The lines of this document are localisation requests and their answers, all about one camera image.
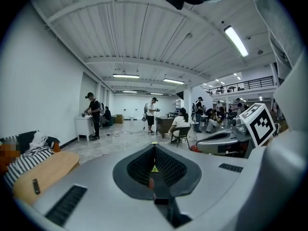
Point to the dark wooden desk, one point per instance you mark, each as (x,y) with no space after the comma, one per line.
(163,125)

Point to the black remote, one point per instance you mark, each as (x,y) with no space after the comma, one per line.
(36,186)

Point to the white cloth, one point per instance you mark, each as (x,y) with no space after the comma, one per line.
(38,139)

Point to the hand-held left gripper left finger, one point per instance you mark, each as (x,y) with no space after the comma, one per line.
(96,177)

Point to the white cabinet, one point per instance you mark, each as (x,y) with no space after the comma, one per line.
(83,126)

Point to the red vacuum cleaner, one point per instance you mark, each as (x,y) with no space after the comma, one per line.
(195,148)

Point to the small white round table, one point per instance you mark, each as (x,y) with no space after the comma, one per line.
(194,123)

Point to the black balcony railing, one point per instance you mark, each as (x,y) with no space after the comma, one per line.
(240,84)

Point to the black head camera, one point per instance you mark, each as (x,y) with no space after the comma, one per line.
(174,0)

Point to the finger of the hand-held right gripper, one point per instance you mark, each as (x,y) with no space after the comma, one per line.
(223,133)
(216,147)

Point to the person's grey shirt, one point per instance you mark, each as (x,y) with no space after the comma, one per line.
(276,20)

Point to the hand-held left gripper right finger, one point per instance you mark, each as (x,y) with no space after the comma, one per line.
(211,189)

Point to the cardboard box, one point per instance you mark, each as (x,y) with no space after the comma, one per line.
(119,119)

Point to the oval wooden table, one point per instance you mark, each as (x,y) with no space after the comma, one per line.
(55,167)

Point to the long ceiling light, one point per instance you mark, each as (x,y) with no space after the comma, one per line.
(173,81)
(126,76)
(235,41)

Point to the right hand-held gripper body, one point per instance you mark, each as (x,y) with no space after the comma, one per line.
(260,126)

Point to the striped knitted blanket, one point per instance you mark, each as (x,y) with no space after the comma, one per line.
(26,162)

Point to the black chair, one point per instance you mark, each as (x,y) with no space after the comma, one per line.
(183,132)

